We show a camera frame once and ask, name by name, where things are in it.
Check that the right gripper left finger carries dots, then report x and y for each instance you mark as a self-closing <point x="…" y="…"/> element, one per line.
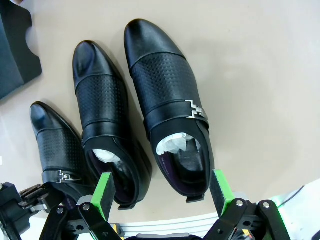
<point x="103" y="197"/>

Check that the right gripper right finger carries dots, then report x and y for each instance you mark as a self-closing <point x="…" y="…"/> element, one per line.
<point x="221" y="195"/>

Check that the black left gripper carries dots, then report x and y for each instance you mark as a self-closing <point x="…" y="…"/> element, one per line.
<point x="12" y="215"/>

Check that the black leather buckle shoe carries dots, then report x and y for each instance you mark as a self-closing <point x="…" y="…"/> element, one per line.
<point x="57" y="147"/>
<point x="162" y="75"/>
<point x="102" y="100"/>

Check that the white paper shoe stuffing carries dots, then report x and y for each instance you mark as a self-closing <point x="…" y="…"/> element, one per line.
<point x="105" y="156"/>
<point x="175" y="142"/>

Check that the ribbed aluminium table frame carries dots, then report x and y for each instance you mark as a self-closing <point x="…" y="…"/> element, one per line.
<point x="162" y="225"/>

